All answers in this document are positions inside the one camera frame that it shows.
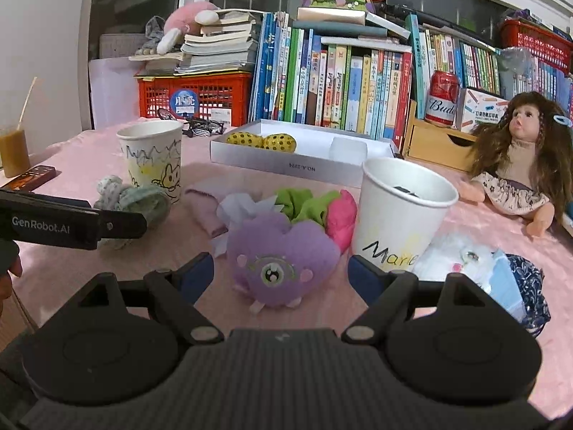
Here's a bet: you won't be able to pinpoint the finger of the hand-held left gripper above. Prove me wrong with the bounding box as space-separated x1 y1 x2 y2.
92 208 148 241

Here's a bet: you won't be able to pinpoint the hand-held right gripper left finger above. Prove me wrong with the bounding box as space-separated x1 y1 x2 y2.
78 252 225 345

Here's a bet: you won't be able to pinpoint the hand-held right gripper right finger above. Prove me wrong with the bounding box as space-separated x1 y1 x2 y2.
342 254 488 345

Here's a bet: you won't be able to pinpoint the light green knitted scrunchie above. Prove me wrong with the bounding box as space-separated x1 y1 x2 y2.
96 185 172 252

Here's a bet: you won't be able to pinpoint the pink fabric scrunchie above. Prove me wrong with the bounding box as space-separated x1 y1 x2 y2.
324 189 358 254

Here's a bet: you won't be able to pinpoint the green mesh scrunchie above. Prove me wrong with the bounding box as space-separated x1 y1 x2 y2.
274 188 343 227

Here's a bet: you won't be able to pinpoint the white shallow cardboard box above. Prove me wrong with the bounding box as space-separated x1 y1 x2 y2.
210 119 399 188

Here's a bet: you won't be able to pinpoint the person's left hand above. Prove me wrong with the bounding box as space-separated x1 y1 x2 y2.
0 257 24 319

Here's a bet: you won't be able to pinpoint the white grey patterned scrunchie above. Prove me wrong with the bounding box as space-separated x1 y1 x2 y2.
95 175 133 210

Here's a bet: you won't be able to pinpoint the dark smartphone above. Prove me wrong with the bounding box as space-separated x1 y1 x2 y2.
0 166 58 191

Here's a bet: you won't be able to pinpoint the paper cup with handwriting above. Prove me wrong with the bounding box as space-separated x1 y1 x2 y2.
350 158 459 274

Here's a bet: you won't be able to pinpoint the paper cup with rabbit drawing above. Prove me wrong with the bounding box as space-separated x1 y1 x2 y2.
116 120 185 204

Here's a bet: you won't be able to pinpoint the pink tablecloth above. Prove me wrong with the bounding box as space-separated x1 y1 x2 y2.
0 119 573 413

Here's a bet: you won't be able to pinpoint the glass of brown drink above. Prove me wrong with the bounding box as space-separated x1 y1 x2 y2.
0 128 31 179

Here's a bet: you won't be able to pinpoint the white crumpled tissue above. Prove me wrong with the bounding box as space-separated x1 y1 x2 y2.
210 192 282 259

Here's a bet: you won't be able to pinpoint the purple one-eyed plush toy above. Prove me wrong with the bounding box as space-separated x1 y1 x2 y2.
226 212 342 313

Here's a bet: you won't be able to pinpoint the white fluffy cloth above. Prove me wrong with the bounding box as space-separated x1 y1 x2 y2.
412 232 497 287

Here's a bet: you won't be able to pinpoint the drinking straw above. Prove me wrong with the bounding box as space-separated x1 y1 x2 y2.
18 76 39 128

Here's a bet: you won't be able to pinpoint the black eyeglasses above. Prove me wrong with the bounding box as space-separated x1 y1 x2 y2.
157 107 227 139

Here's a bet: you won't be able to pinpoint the translucent plastic cup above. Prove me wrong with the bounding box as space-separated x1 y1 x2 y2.
330 137 365 162

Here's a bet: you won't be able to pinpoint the blue face mask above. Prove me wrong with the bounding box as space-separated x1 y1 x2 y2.
483 251 526 323

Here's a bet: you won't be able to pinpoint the wooden drawer box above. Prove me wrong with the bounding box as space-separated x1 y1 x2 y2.
403 99 480 172

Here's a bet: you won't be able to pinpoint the red plastic crate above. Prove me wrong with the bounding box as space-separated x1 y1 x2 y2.
136 72 254 128

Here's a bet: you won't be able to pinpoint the navy patterned cloth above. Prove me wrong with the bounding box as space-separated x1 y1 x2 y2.
506 254 552 339

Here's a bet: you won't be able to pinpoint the grey cloth toy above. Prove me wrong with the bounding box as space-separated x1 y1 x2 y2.
144 15 167 53

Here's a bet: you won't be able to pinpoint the red drink can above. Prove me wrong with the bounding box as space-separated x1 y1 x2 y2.
424 71 461 128

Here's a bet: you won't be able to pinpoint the stack of worn books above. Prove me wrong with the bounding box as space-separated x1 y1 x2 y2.
130 9 263 76

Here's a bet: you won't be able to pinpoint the white printed carton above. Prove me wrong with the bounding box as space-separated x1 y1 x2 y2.
454 87 511 134

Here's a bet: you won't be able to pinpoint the pink white plush toy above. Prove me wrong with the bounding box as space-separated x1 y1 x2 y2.
157 2 220 54

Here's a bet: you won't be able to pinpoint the brown-haired doll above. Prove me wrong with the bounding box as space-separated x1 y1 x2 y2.
457 91 573 238

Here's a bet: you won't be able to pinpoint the flat books atop row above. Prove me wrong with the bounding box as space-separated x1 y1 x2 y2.
293 6 413 48

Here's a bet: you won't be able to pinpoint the clear plastic bag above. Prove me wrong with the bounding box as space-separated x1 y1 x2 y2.
497 47 538 99

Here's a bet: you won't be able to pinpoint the black rod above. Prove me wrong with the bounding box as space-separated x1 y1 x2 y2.
385 2 493 32

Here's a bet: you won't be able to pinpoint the red plastic basket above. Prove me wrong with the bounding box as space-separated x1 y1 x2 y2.
499 19 573 77

